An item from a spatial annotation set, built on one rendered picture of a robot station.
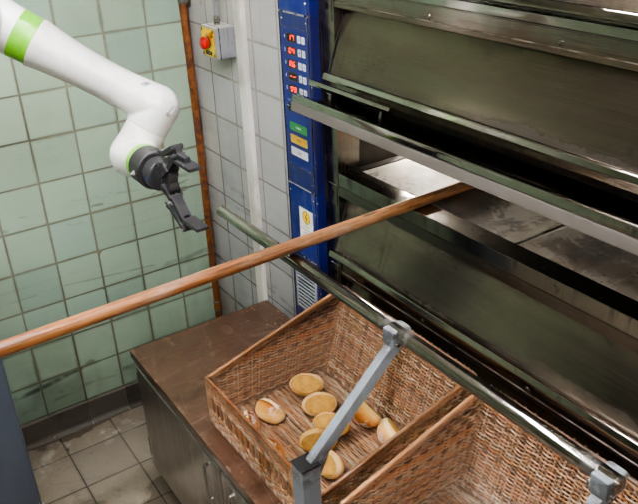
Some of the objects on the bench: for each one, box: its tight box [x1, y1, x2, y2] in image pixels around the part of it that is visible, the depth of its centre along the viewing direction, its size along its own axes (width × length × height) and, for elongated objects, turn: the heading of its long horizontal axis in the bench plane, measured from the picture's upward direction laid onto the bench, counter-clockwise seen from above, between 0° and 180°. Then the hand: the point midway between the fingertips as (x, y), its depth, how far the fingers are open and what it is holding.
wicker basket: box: [205, 285, 477, 504], centre depth 199 cm, size 49×56×28 cm
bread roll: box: [289, 373, 324, 396], centre depth 221 cm, size 6×10×7 cm
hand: (197, 198), depth 160 cm, fingers open, 13 cm apart
